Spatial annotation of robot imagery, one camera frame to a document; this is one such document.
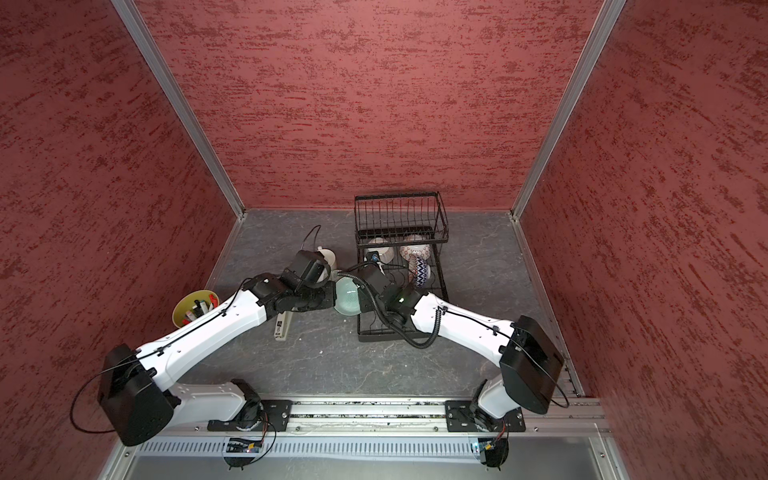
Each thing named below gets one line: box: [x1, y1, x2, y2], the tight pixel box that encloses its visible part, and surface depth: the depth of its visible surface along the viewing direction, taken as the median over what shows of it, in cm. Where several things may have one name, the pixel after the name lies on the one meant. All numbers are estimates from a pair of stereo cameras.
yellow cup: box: [172, 290, 212, 328], surface depth 81 cm
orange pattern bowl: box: [402, 245, 433, 283], surface depth 103 cm
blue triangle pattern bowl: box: [399, 234, 431, 261], surface depth 103 cm
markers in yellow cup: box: [181, 294, 219, 325], surface depth 83 cm
